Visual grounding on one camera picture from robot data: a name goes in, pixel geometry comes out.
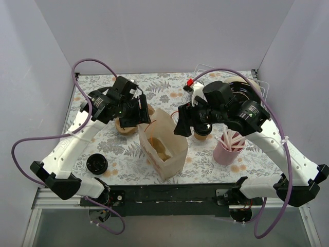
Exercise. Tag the white wire dish rack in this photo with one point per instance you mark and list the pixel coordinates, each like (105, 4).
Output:
(241, 89)

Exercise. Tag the stack of black cup lids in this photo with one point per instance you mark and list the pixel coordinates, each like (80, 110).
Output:
(97, 164)

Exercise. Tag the black plastic cup lid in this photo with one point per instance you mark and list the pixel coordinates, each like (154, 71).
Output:
(203, 129)

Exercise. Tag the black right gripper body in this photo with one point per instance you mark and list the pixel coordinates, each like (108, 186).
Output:
(190, 116)

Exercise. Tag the printed kraft paper bag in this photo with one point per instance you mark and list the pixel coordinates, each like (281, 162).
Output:
(162, 127)

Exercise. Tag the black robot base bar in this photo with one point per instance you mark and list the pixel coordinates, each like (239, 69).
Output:
(176, 200)

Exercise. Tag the single brown paper cup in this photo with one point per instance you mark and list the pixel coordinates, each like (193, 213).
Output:
(201, 137)

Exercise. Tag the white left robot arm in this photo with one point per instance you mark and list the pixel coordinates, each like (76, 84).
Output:
(102, 106)

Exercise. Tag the pink straw holder cup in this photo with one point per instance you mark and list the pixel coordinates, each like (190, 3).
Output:
(224, 156)

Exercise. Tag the stacked brown pulp cup carriers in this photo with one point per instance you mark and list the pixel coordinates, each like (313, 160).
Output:
(131, 130)

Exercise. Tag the single brown pulp cup carrier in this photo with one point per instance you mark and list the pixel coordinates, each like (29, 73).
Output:
(160, 148)

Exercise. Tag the floral paper table mat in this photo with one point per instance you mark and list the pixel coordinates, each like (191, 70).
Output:
(127, 165)

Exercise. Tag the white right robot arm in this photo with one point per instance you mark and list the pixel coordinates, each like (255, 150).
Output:
(300, 177)

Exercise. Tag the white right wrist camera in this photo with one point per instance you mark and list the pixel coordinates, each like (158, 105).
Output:
(196, 88)

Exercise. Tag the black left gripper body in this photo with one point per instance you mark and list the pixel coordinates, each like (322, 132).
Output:
(137, 113)

